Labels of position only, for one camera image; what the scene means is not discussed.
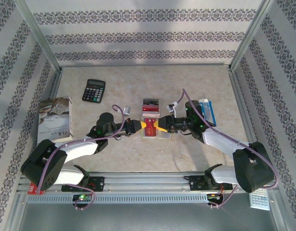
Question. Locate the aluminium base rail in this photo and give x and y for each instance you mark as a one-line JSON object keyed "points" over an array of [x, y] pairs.
{"points": [[147, 183]]}

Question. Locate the white paperback book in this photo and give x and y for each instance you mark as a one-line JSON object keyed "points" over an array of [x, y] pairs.
{"points": [[54, 113]]}

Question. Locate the small controller board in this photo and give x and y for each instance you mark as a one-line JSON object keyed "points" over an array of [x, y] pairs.
{"points": [[81, 197], [214, 197]]}

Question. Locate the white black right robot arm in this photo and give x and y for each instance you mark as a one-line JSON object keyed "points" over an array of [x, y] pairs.
{"points": [[253, 166]]}

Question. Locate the aluminium frame post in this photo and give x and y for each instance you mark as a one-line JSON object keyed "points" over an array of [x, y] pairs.
{"points": [[251, 36], [39, 36]]}

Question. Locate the grey sheet metal panel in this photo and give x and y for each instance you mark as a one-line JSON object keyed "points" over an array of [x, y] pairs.
{"points": [[147, 219]]}

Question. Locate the red VIP card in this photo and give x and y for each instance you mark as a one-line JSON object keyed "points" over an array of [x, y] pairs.
{"points": [[150, 131]]}

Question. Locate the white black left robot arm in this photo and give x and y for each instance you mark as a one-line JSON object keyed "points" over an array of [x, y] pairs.
{"points": [[42, 163]]}

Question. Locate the aluminium cross rail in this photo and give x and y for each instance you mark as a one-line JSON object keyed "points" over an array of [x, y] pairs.
{"points": [[147, 65]]}

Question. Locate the gold scientific calculator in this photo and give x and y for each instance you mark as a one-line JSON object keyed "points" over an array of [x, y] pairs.
{"points": [[259, 199]]}

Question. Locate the clear plastic card case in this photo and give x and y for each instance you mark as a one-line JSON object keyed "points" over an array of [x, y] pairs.
{"points": [[165, 136]]}

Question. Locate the aluminium side rail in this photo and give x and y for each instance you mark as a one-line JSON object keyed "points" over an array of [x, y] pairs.
{"points": [[240, 96], [55, 84]]}

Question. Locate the red cardboard box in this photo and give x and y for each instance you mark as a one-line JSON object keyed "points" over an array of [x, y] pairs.
{"points": [[33, 188]]}

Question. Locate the black desktop calculator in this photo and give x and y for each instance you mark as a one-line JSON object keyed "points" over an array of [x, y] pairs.
{"points": [[93, 91]]}

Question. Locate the blue white packet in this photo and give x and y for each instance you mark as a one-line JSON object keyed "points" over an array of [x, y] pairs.
{"points": [[209, 110]]}

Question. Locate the white card with pink pattern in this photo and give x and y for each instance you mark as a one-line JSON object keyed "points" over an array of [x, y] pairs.
{"points": [[150, 114]]}

